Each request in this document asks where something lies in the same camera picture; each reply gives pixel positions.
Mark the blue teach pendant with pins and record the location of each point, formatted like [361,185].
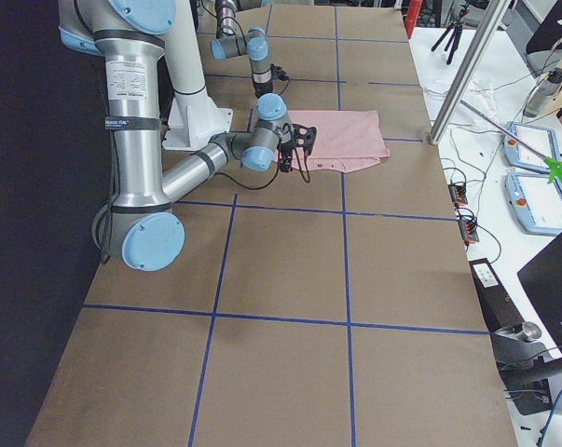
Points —
[536,204]
[543,140]

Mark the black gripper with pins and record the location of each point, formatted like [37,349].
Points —
[264,88]
[286,151]

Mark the aluminium frame post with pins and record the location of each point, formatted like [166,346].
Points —
[481,39]

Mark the black power box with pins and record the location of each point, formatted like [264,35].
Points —
[504,322]

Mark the upper blue teach pendant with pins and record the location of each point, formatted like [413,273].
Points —
[543,140]

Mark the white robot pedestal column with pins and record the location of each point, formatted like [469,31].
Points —
[194,117]

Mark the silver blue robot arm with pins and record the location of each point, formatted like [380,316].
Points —
[137,225]
[232,41]

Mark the lower blue teach pendant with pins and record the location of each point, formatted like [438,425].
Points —
[536,204]

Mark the orange black terminal block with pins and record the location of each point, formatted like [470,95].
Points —
[457,194]

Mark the black tripod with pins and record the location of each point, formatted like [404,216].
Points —
[453,32]

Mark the black monitor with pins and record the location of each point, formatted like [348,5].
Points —
[541,279]

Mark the pink t-shirt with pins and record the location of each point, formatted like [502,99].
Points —
[346,141]

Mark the water bottle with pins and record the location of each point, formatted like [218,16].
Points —
[545,91]

